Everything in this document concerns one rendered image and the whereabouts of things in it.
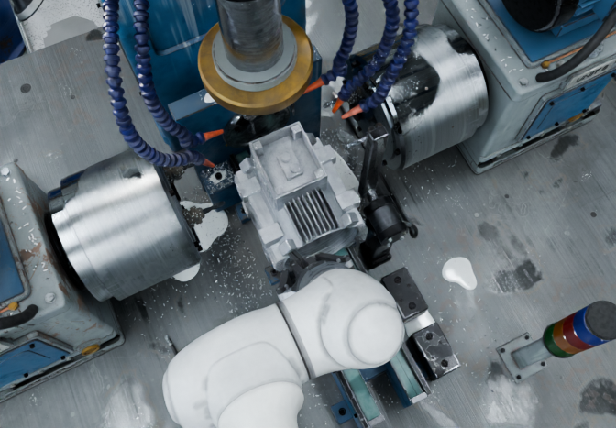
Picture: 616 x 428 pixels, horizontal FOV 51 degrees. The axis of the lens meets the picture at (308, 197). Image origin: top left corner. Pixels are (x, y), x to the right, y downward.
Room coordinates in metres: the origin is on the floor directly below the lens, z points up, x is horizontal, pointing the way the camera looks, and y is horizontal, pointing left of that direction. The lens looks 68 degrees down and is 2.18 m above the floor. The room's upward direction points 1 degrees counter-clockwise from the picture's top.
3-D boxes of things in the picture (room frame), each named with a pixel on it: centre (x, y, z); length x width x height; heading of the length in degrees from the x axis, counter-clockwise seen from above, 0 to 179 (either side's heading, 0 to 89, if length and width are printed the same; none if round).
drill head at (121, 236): (0.38, 0.38, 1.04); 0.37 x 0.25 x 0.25; 115
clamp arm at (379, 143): (0.48, -0.12, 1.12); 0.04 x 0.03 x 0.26; 25
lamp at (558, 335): (0.18, -0.44, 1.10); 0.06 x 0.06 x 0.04
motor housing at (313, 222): (0.45, 0.02, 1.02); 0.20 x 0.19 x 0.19; 24
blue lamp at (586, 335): (0.18, -0.44, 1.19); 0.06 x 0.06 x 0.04
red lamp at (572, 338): (0.18, -0.44, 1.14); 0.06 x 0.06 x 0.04
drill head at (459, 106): (0.68, -0.24, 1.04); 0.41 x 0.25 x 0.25; 115
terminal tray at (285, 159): (0.48, 0.03, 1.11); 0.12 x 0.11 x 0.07; 24
